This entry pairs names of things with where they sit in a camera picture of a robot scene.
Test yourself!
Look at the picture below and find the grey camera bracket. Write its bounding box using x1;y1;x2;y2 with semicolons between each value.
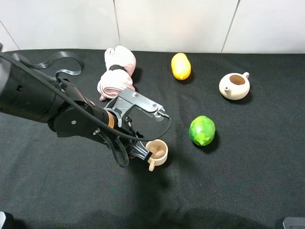
105;88;170;127

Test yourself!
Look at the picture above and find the grey base corner left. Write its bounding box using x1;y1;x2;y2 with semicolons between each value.
0;211;14;229

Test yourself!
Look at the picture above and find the grey base corner right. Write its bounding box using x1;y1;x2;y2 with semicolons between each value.
275;217;305;229

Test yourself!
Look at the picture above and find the green papaya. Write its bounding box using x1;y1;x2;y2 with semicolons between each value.
189;115;216;146

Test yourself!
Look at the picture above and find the grey base corner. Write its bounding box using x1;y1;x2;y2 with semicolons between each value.
0;211;14;229
275;217;305;229

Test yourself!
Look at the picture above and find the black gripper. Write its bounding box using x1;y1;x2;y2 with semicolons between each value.
95;114;152;160

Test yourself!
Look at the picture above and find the rolled pink towel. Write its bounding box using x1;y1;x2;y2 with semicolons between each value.
97;45;136;101

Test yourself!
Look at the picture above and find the beige cup with handle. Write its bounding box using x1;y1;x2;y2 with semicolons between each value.
146;139;168;172

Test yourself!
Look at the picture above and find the black tablecloth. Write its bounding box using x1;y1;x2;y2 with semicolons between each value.
0;52;305;229

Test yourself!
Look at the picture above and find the beige ceramic teapot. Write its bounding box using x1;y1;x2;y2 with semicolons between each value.
219;72;250;100

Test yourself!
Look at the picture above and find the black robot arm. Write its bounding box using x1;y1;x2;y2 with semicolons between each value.
0;52;152;167

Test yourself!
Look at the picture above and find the orange yellow papaya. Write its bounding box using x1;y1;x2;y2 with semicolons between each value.
171;52;191;81

